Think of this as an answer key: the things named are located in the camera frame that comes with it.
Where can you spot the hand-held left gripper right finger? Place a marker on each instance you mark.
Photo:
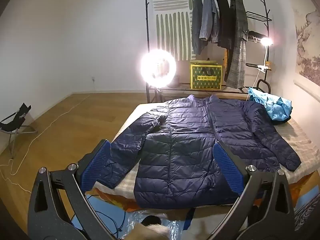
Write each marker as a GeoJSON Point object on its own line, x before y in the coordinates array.
{"type": "Point", "coordinates": [227, 167]}

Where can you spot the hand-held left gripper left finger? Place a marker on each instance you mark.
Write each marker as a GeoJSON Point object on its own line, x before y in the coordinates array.
{"type": "Point", "coordinates": [98, 160]}

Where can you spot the navy puffer jacket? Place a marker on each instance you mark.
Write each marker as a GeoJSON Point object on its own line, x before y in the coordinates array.
{"type": "Point", "coordinates": [187, 142]}

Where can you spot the black metal clothes rack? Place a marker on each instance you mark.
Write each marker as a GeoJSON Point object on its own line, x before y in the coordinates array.
{"type": "Point", "coordinates": [146, 30]}

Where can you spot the orange patterned sheet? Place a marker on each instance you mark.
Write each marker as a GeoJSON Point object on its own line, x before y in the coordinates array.
{"type": "Point", "coordinates": [110, 200]}

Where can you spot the light blue cloth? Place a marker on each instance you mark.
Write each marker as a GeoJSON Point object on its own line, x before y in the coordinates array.
{"type": "Point", "coordinates": [277, 107]}

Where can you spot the clear plastic sheet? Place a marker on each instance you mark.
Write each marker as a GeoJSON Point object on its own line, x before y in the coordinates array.
{"type": "Point", "coordinates": [180, 230]}

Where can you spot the beige fluffy cloth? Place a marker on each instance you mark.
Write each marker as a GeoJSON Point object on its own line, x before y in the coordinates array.
{"type": "Point", "coordinates": [150, 232]}

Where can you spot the yellow patterned box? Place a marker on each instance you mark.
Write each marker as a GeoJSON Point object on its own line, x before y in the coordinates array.
{"type": "Point", "coordinates": [205, 77]}

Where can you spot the black folding chair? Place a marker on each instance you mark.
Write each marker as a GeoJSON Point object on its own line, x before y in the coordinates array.
{"type": "Point", "coordinates": [15, 120]}

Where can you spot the black white striped cloth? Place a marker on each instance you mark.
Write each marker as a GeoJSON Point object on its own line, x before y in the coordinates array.
{"type": "Point", "coordinates": [306, 220]}

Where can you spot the orange scarf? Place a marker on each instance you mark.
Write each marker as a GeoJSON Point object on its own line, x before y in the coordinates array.
{"type": "Point", "coordinates": [226, 57]}

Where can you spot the small plush bear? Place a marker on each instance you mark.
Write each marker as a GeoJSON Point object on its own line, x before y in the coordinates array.
{"type": "Point", "coordinates": [268, 64]}

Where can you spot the grey plaid coat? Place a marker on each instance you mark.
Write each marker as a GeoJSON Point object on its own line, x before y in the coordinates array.
{"type": "Point", "coordinates": [237, 55]}

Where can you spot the white clip lamp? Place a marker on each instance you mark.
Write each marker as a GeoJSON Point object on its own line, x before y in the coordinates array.
{"type": "Point", "coordinates": [265, 41]}

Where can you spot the black folded cloth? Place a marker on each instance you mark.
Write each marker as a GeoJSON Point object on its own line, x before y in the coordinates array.
{"type": "Point", "coordinates": [257, 34]}

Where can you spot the black coat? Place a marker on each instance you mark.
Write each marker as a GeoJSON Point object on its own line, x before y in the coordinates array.
{"type": "Point", "coordinates": [225, 17]}

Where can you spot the dark blue denim jacket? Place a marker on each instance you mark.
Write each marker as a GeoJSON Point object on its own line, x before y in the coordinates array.
{"type": "Point", "coordinates": [197, 17]}

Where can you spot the blue denim shirt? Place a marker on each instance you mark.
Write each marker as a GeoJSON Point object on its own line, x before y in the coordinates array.
{"type": "Point", "coordinates": [208, 12]}

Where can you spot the black metal bed rail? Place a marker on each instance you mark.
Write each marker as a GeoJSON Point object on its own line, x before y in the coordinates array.
{"type": "Point", "coordinates": [262, 80]}

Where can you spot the white green striped wall cloth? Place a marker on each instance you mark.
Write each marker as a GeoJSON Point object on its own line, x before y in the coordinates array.
{"type": "Point", "coordinates": [172, 30]}

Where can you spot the landscape wall painting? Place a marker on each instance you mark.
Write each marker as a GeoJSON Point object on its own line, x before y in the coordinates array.
{"type": "Point", "coordinates": [310, 42]}

